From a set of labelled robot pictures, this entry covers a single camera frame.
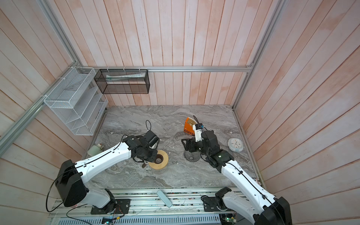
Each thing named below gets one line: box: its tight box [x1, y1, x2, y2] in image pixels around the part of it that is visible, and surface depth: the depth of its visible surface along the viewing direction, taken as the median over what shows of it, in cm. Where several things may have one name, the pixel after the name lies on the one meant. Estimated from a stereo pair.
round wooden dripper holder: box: [148, 149, 169, 170], surface depth 79 cm
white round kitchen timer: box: [227, 137, 244, 153], surface depth 97 cm
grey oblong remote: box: [156, 189, 173, 208], surface depth 75 cm
